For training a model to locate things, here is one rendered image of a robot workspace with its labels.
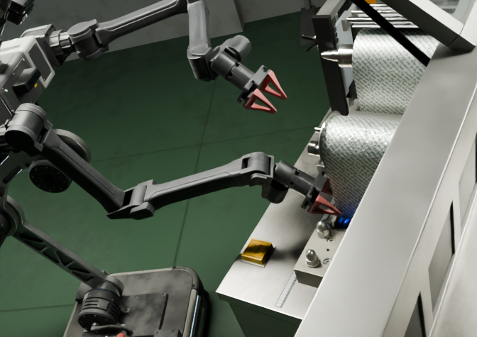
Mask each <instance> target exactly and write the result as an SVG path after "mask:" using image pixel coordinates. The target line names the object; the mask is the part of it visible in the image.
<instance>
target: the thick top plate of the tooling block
mask: <svg viewBox="0 0 477 337"><path fill-rule="evenodd" d="M329 230H330V231H331V234H330V236H329V237H328V238H324V239H322V238H319V237H318V236H317V227H316V228H315V230H314V232H313V233H312V235H311V237H310V239H309V241H308V243H307V244H306V246H305V249H304V250H303V252H302V254H301V256H300V258H299V260H298V261H297V263H296V265H295V267H294V271H295V275H296V278H297V281H298V283H301V284H305V285H308V286H311V287H316V288H319V286H320V284H321V282H322V279H323V277H324V275H325V273H326V271H327V269H328V267H329V265H330V263H331V261H332V259H333V257H334V255H335V253H336V251H337V249H338V247H339V245H340V243H341V240H342V238H343V237H344V234H345V232H346V230H347V229H344V228H337V227H334V226H333V228H332V229H329ZM308 249H312V250H314V251H315V253H317V256H318V258H319V259H320V264H319V265H318V266H316V267H308V266H307V265H306V257H305V253H306V251H307V250H308Z"/></svg>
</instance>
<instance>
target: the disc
mask: <svg viewBox="0 0 477 337"><path fill-rule="evenodd" d="M334 115H340V116H341V114H340V113H339V112H338V111H332V112H330V113H329V114H328V116H327V117H326V119H325V121H324V123H323V126H322V130H321V133H320V138H319V156H320V159H321V162H322V164H323V166H324V167H325V168H327V166H326V163H325V160H324V154H323V138H324V132H325V128H326V126H327V123H328V122H329V119H330V118H331V117H332V116H334Z"/></svg>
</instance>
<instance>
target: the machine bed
mask: <svg viewBox="0 0 477 337"><path fill-rule="evenodd" d="M311 140H315V141H318V140H319V133H318V132H315V133H314V135H313V136H312V138H311V139H310V141H311ZM310 141H309V142H310ZM308 144H309V143H308ZM308 144H307V146H306V148H305V149H304V150H303V152H302V154H301V156H300V157H299V159H298V160H297V162H296V163H295V165H294V167H296V168H297V170H301V171H303V172H305V173H307V174H308V175H310V176H312V177H314V178H317V176H318V174H319V173H318V169H317V164H318V162H319V161H320V156H316V155H309V153H308V152H307V147H308ZM321 190H322V189H321ZM319 195H320V196H322V197H323V198H324V199H326V200H327V201H328V202H329V203H330V201H331V199H332V198H333V196H332V195H330V194H326V193H324V192H321V191H320V193H319ZM319 195H318V196H319ZM318 196H317V197H318ZM304 200H305V197H304V196H302V195H301V194H298V193H297V192H295V191H293V190H291V189H290V188H289V189H288V191H287V194H286V196H285V198H284V200H283V202H281V203H279V204H274V203H270V206H269V207H268V208H267V210H266V212H265V213H264V215H263V217H262V218H261V220H260V221H259V223H258V225H257V226H256V228H255V229H254V231H253V232H252V234H251V236H250V238H249V239H248V240H247V242H246V244H245V246H244V247H243V249H242V250H241V252H240V253H239V255H238V257H237V259H236V260H235V261H234V263H233V265H232V266H231V268H230V270H229V271H228V272H227V274H226V276H225V278H224V279H223V281H222V282H221V284H220V285H219V287H218V289H217V291H216V293H217V295H218V297H219V299H220V300H223V301H225V302H229V303H232V304H235V305H238V306H242V307H244V308H247V309H251V310H254V311H257V312H260V313H262V314H266V315H269V316H272V317H275V318H277V319H281V320H283V321H287V322H290V323H293V324H297V325H299V326H300V324H301V323H302V320H303V318H304V316H305V314H306V312H307V310H308V308H309V306H310V304H311V302H312V300H313V298H314V296H315V294H316V292H317V290H318V288H316V287H311V286H308V285H305V284H301V283H298V281H297V280H296V282H295V284H294V286H293V288H292V290H291V291H290V293H289V295H288V297H287V299H286V301H285V303H284V304H283V307H282V308H280V307H276V306H275V304H276V302H277V300H278V299H279V297H280V295H281V293H282V291H283V289H284V288H285V285H286V284H287V281H288V280H289V278H290V276H291V274H292V272H293V270H294V267H295V265H296V263H297V261H298V260H299V258H300V256H301V254H302V252H303V250H304V249H305V246H306V244H307V243H308V241H309V239H310V237H311V235H312V233H313V232H314V230H315V228H316V226H317V223H318V222H319V221H320V220H321V218H322V217H323V214H311V213H309V212H307V210H308V208H309V206H308V205H307V207H306V209H303V208H301V206H302V203H303V201H304ZM252 238H255V239H258V240H261V241H266V242H269V243H272V245H275V246H276V248H275V250H274V251H273V254H272V255H271V257H270V259H269V260H268V262H267V264H266V265H265V267H259V266H256V265H252V264H248V263H244V262H241V261H240V260H241V258H242V256H241V255H242V253H243V252H244V250H245V249H246V246H247V245H248V244H249V242H250V240H251V239H252Z"/></svg>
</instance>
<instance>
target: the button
mask: <svg viewBox="0 0 477 337"><path fill-rule="evenodd" d="M272 249H273V245H272V243H269V242H266V241H261V240H258V239H255V238H252V239H251V240H250V242H249V244H248V245H247V246H246V249H245V250H244V252H243V253H242V255H241V256H242V258H243V260H246V261H249V262H252V263H257V264H259V265H263V264H264V263H265V261H266V259H267V258H268V256H269V255H270V252H271V250H272Z"/></svg>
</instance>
